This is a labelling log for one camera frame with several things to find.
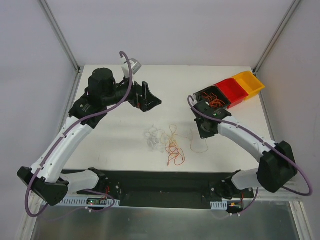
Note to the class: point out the right white cable duct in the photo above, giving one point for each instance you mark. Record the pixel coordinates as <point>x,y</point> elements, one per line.
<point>219,205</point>

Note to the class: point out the left white cable duct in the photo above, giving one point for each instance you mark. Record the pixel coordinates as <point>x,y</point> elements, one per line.
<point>84,201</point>

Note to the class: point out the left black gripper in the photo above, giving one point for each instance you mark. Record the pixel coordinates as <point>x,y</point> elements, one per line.
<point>140,97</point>

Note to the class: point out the right aluminium frame post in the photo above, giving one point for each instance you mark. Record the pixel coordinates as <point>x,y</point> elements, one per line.
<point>277,34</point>

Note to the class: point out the left aluminium frame post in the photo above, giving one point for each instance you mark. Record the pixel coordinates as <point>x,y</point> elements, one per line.
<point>59,34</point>

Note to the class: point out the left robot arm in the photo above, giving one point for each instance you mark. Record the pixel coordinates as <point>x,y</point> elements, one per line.
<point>45,177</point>

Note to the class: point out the yellow plastic bin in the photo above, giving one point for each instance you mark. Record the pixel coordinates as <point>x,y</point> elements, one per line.
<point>250,83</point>

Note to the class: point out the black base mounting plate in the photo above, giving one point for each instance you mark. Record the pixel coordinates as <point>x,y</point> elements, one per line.
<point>151,189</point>

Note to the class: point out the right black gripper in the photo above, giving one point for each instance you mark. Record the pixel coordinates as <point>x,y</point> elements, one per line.
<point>203,107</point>

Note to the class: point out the black plastic bin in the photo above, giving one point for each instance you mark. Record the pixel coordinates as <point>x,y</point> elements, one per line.
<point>214,97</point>

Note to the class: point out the aluminium frame post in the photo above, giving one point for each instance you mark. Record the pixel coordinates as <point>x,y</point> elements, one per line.
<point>59,34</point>
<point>277,34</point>

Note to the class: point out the red plastic bin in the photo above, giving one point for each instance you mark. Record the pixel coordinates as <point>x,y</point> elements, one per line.
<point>233,91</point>

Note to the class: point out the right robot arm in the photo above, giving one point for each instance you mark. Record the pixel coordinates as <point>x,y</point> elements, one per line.
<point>275,160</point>

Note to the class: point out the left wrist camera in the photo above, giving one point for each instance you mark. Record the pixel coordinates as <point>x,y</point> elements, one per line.
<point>135,67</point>

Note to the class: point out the white cable duct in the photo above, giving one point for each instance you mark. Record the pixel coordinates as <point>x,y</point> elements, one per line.
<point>219,205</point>
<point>84,201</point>

